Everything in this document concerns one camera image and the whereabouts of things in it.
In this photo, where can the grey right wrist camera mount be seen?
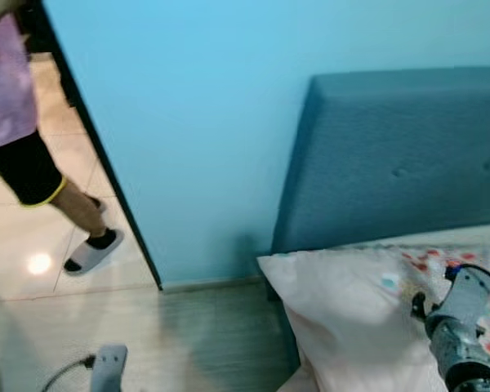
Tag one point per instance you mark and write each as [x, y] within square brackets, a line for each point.
[469, 298]

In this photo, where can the person in pink shirt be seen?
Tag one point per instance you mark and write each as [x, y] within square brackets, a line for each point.
[8, 98]

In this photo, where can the pink dotted pillow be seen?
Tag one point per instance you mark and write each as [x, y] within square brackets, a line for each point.
[343, 310]

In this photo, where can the beige sheeted bed mattress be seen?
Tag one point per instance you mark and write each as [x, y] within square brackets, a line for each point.
[457, 235]

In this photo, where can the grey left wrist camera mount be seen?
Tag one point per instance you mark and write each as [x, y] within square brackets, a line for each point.
[110, 367]

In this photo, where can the teal upholstered headboard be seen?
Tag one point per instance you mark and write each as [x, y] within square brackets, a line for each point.
[392, 147]

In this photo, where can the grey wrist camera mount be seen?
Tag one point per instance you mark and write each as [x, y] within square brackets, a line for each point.
[110, 367]
[469, 298]

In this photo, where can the dark door frame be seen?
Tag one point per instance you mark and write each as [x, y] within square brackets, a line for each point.
[95, 131]

